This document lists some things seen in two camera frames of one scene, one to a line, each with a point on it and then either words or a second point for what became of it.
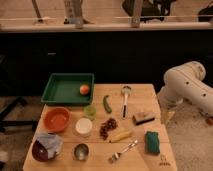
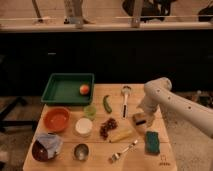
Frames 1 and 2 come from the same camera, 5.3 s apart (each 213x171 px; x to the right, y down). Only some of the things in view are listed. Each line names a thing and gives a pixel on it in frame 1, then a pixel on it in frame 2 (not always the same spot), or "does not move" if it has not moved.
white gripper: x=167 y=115 -> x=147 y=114
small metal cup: x=81 y=152 does not move
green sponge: x=152 y=145 does not move
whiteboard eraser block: x=140 y=118 does not move
